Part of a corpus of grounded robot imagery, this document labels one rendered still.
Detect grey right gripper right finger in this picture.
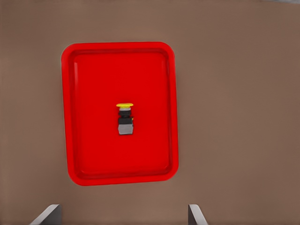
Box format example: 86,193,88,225
188,203,209,225

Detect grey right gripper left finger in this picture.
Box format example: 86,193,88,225
30,204,62,225

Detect red rectangular tray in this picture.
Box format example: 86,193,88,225
60,41,180,187

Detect yellow-capped push button switch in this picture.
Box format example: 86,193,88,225
116,103,135,136

